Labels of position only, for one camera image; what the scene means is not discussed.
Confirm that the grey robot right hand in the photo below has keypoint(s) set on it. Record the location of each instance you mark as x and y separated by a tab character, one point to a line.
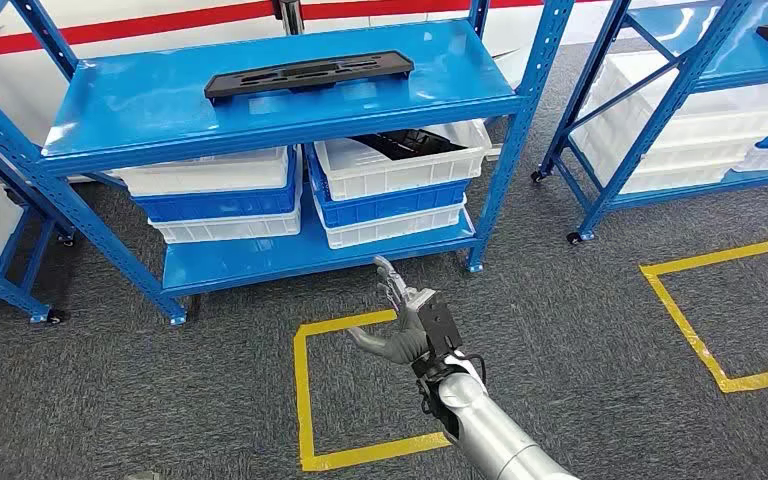
397	348

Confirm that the black plastic plate holder part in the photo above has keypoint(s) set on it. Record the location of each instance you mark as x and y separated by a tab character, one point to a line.
304	73

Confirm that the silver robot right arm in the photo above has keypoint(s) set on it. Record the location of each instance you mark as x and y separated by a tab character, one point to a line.
490	430

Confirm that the yellow floor tape square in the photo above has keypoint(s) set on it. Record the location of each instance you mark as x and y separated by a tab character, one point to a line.
303	397
682	318

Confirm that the red barrier belt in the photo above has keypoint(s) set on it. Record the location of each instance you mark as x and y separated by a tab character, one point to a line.
384	10
126	26

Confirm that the chrome black stanchion post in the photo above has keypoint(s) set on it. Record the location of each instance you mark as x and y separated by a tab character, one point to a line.
291	16

